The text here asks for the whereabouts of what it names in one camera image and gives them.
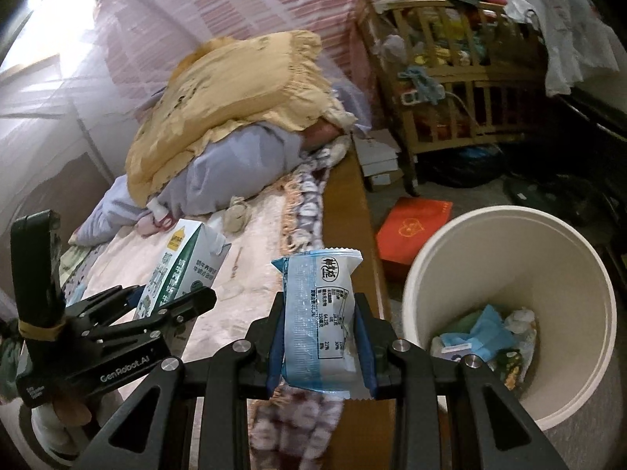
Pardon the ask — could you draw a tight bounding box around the light blue snack packet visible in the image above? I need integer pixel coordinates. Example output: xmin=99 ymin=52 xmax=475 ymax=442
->
xmin=271 ymin=249 xmax=364 ymax=400

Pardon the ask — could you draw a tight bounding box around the beige cloth toy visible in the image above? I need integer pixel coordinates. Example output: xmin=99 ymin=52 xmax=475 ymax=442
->
xmin=223 ymin=196 xmax=250 ymax=233

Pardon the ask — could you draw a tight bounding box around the white plastic bag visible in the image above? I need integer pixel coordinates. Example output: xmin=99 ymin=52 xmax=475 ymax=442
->
xmin=504 ymin=0 xmax=620 ymax=98

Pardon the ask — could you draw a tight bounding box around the blue cloth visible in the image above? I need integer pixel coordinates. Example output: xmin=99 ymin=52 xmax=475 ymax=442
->
xmin=399 ymin=69 xmax=444 ymax=103

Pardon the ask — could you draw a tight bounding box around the dark furniture piece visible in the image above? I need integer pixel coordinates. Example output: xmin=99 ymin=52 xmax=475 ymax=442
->
xmin=553 ymin=83 xmax=627 ymax=157

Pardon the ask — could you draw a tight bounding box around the white plastic bucket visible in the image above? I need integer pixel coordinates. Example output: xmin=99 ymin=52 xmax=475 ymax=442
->
xmin=402 ymin=207 xmax=617 ymax=429

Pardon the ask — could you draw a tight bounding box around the yellow frilled pillow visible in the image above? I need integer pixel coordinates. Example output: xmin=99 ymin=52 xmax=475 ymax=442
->
xmin=125 ymin=29 xmax=346 ymax=206

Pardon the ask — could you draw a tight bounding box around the white mosquito net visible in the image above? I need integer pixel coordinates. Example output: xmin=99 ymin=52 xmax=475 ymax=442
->
xmin=0 ymin=0 xmax=368 ymax=255

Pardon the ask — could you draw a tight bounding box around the clear plastic wrapper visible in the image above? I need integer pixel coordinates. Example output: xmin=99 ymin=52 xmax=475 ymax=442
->
xmin=514 ymin=328 xmax=538 ymax=368

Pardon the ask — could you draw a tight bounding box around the pile of colourful toys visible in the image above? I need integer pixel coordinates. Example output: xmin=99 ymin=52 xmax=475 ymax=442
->
xmin=387 ymin=7 xmax=510 ymax=67

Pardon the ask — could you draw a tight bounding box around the black plastic bag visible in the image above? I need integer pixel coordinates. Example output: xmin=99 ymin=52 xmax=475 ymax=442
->
xmin=431 ymin=144 xmax=505 ymax=189

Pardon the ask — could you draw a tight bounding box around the pink red baby item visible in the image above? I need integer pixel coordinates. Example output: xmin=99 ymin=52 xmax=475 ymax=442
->
xmin=136 ymin=200 xmax=174 ymax=238

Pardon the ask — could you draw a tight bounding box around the patterned fringed bed mat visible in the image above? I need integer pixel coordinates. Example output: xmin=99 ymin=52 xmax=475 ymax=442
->
xmin=247 ymin=139 xmax=353 ymax=470

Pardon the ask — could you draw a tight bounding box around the white green milk carton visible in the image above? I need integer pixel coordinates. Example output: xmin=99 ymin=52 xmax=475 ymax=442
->
xmin=133 ymin=219 xmax=231 ymax=319

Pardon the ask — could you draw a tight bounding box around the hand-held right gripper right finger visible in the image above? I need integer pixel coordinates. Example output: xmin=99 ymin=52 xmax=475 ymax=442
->
xmin=353 ymin=293 xmax=571 ymax=470

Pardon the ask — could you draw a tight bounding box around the dark green packet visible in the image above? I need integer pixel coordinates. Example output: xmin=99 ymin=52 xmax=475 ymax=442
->
xmin=495 ymin=347 xmax=522 ymax=387

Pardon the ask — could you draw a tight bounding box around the white crumpled tissue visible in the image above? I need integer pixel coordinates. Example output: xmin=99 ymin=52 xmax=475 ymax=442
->
xmin=504 ymin=307 xmax=537 ymax=334

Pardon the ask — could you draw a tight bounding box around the white cardboard box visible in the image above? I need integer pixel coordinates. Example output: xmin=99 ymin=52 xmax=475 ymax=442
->
xmin=353 ymin=132 xmax=400 ymax=168
xmin=365 ymin=169 xmax=405 ymax=192

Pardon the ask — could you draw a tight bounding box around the red gift box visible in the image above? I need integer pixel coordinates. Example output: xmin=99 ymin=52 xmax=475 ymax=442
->
xmin=375 ymin=197 xmax=454 ymax=282

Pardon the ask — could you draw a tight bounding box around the wooden baby crib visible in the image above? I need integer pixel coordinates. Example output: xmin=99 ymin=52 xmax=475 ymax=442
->
xmin=355 ymin=0 xmax=554 ymax=197

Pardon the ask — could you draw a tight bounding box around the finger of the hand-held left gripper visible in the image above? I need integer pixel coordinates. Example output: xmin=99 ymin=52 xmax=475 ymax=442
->
xmin=65 ymin=285 xmax=144 ymax=327
xmin=92 ymin=287 xmax=219 ymax=354

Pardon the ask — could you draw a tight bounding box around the grey-blue blanket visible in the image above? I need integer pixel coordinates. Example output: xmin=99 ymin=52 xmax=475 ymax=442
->
xmin=69 ymin=120 xmax=304 ymax=246

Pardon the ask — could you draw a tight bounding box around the wooden bed frame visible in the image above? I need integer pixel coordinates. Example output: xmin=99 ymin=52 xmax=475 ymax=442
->
xmin=323 ymin=147 xmax=395 ymax=470

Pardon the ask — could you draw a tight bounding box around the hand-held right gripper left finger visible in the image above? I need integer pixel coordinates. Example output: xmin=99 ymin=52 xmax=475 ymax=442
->
xmin=81 ymin=293 xmax=287 ymax=470

